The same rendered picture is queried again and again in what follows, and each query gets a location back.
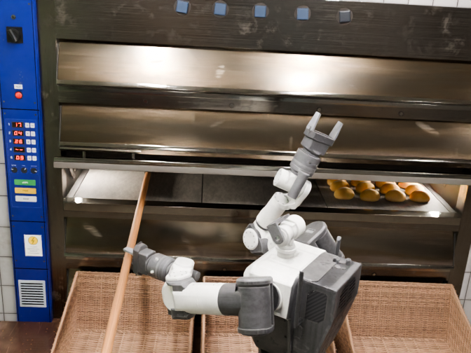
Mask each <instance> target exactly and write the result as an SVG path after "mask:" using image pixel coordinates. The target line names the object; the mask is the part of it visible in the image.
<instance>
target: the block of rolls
mask: <svg viewBox="0 0 471 353"><path fill-rule="evenodd" d="M327 184H328V185H330V189H331V191H334V197H335V198H337V199H340V200H350V199H352V198H353V197H354V192H353V190H352V189H350V186H349V184H348V183H347V182H346V180H336V179H328V180H327ZM351 184H352V185H353V186H356V187H355V190H356V192H358V193H360V199H361V200H364V201H367V202H375V201H378V200H379V199H380V194H379V192H378V191H376V190H375V187H374V185H373V184H372V183H371V182H370V181H353V180H351ZM375 184H376V186H377V187H378V188H380V192H381V193H382V194H384V195H385V198H386V200H388V201H391V202H403V201H405V199H406V195H405V194H404V193H403V192H402V191H401V190H400V188H405V193H406V194H407V195H409V198H410V200H411V201H414V202H429V201H430V194H429V193H428V192H426V191H425V190H424V187H422V185H420V184H418V183H403V182H398V185H399V186H398V185H396V184H395V182H387V181H376V183H375Z"/></svg>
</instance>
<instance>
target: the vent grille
mask: <svg viewBox="0 0 471 353"><path fill-rule="evenodd" d="M18 286H19V295H20V307H46V285H45V281H37V280H18Z"/></svg>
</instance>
